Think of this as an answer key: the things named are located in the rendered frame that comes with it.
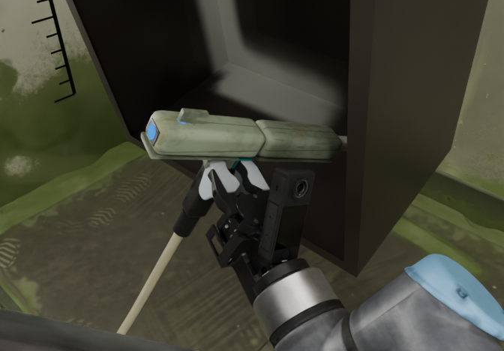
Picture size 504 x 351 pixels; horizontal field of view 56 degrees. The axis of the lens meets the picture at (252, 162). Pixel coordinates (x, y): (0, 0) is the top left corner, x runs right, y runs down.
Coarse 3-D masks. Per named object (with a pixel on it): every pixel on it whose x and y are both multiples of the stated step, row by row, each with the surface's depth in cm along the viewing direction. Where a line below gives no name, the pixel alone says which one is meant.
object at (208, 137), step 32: (160, 128) 53; (192, 128) 55; (224, 128) 58; (256, 128) 62; (288, 128) 66; (320, 128) 71; (224, 160) 62; (256, 160) 65; (288, 160) 68; (320, 160) 72; (192, 192) 67; (192, 224) 70
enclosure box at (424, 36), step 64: (128, 0) 93; (192, 0) 105; (256, 0) 102; (320, 0) 91; (384, 0) 43; (448, 0) 57; (128, 64) 99; (192, 64) 114; (256, 64) 117; (320, 64) 102; (384, 64) 50; (448, 64) 68; (128, 128) 106; (384, 128) 58; (448, 128) 84; (320, 192) 90; (384, 192) 69
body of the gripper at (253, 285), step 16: (240, 192) 59; (240, 208) 56; (256, 208) 57; (224, 224) 60; (240, 224) 55; (256, 224) 55; (208, 240) 61; (224, 240) 60; (240, 240) 56; (256, 240) 56; (224, 256) 58; (240, 256) 58; (256, 256) 56; (240, 272) 59; (256, 272) 57; (272, 272) 52; (288, 272) 52; (256, 288) 54
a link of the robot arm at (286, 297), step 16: (304, 272) 51; (320, 272) 53; (272, 288) 51; (288, 288) 50; (304, 288) 50; (320, 288) 51; (256, 304) 52; (272, 304) 50; (288, 304) 49; (304, 304) 49; (272, 320) 50
